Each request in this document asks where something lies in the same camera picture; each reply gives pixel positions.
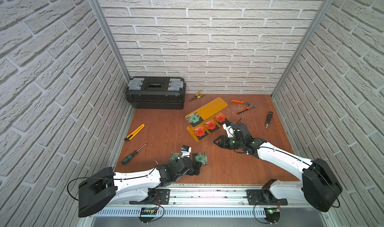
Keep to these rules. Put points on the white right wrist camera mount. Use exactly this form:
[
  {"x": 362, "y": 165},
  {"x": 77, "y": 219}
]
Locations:
[{"x": 228, "y": 127}]

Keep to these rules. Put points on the red tea bag large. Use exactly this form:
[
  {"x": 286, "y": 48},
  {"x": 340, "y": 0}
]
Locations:
[{"x": 200, "y": 132}]

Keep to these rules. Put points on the yellow wooden two-tier shelf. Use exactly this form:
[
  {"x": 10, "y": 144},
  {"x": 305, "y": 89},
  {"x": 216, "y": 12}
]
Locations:
[{"x": 208, "y": 112}]

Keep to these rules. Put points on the orange black pliers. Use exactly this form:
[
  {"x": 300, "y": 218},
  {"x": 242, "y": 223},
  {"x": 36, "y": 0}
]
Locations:
[{"x": 247, "y": 106}]

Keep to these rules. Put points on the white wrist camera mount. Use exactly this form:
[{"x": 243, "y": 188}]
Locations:
[
  {"x": 228, "y": 127},
  {"x": 185, "y": 151}
]

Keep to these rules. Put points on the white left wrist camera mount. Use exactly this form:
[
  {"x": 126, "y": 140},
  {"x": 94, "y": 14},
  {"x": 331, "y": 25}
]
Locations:
[{"x": 185, "y": 151}]

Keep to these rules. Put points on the red tea bag small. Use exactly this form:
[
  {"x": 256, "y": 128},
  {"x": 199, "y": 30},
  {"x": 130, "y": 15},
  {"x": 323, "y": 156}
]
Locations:
[{"x": 211, "y": 126}]

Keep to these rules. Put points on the green handled screwdriver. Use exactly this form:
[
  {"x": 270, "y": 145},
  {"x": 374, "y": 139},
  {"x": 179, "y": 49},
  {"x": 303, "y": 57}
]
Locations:
[{"x": 131, "y": 156}]

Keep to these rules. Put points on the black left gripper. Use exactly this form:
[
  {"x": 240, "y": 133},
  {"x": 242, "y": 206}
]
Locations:
[{"x": 193, "y": 167}]

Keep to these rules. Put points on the green tea bag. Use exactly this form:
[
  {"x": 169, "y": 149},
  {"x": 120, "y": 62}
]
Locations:
[
  {"x": 174, "y": 156},
  {"x": 201, "y": 158},
  {"x": 194, "y": 119}
]

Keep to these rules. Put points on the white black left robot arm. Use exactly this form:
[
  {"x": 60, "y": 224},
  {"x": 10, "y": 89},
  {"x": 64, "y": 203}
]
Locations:
[{"x": 107, "y": 187}]

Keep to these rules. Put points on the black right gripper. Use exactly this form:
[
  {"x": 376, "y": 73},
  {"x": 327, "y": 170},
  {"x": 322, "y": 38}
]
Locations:
[{"x": 223, "y": 142}]

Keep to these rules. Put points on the controller board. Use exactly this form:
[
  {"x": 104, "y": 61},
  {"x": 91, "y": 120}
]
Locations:
[
  {"x": 147, "y": 214},
  {"x": 272, "y": 215}
]

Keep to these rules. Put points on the aluminium frame rail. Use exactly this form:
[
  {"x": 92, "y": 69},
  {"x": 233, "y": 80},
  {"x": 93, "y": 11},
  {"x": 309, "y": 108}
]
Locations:
[{"x": 201, "y": 194}]

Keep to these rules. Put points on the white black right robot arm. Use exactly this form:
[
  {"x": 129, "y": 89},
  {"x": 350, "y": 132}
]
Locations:
[{"x": 316, "y": 183}]

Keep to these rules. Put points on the black orange screwdriver handle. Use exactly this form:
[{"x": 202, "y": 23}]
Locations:
[{"x": 269, "y": 118}]

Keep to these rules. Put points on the yellow utility knife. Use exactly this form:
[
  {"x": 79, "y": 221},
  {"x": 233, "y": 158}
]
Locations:
[{"x": 134, "y": 133}]

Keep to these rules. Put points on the yellow black pliers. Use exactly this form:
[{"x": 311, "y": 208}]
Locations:
[{"x": 197, "y": 96}]

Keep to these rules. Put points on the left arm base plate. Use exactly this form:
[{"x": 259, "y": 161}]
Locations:
[{"x": 156, "y": 196}]

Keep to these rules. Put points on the left controller board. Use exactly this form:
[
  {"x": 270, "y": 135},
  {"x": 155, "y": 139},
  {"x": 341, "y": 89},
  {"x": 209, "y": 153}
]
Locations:
[{"x": 147, "y": 214}]

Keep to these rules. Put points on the black plastic toolbox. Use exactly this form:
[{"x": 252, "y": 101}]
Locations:
[{"x": 167, "y": 93}]

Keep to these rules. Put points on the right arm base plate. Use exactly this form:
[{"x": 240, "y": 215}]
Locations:
[{"x": 262, "y": 197}]

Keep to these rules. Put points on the right controller board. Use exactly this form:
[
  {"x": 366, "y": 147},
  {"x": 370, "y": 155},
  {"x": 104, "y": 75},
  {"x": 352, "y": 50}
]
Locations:
[{"x": 272, "y": 215}]

